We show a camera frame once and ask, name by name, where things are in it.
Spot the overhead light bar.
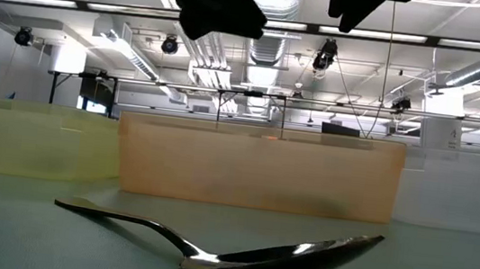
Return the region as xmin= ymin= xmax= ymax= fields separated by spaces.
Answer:
xmin=0 ymin=0 xmax=480 ymax=57

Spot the black ceiling spotlight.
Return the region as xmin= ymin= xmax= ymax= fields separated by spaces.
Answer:
xmin=311 ymin=36 xmax=340 ymax=74
xmin=390 ymin=94 xmax=413 ymax=113
xmin=13 ymin=25 xmax=35 ymax=49
xmin=159 ymin=33 xmax=181 ymax=57

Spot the dark computer monitor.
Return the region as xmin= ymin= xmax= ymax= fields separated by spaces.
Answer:
xmin=320 ymin=121 xmax=362 ymax=139

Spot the dark display panel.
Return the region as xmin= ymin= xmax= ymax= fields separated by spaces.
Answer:
xmin=77 ymin=74 xmax=117 ymax=116

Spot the orange plastic bin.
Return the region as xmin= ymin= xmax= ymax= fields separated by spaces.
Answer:
xmin=110 ymin=109 xmax=409 ymax=226

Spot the clear plastic bin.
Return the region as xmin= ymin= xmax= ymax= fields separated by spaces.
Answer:
xmin=390 ymin=143 xmax=480 ymax=234

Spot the yellow plastic bin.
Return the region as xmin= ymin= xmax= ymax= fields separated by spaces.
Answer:
xmin=0 ymin=96 xmax=128 ymax=189

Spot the black metal spoon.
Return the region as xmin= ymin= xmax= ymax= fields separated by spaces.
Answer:
xmin=46 ymin=194 xmax=386 ymax=269

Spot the green table mat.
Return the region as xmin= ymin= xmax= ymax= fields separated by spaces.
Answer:
xmin=0 ymin=165 xmax=480 ymax=269

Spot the silver round ceiling duct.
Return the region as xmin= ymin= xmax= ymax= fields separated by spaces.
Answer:
xmin=228 ymin=0 xmax=307 ymax=121

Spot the grey hanging cable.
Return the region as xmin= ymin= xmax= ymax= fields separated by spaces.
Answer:
xmin=364 ymin=0 xmax=399 ymax=140

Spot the black metal rig frame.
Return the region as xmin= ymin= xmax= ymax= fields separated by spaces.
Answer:
xmin=43 ymin=67 xmax=480 ymax=157

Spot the white rectangular air duct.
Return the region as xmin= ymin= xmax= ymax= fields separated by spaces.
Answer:
xmin=85 ymin=13 xmax=197 ymax=105

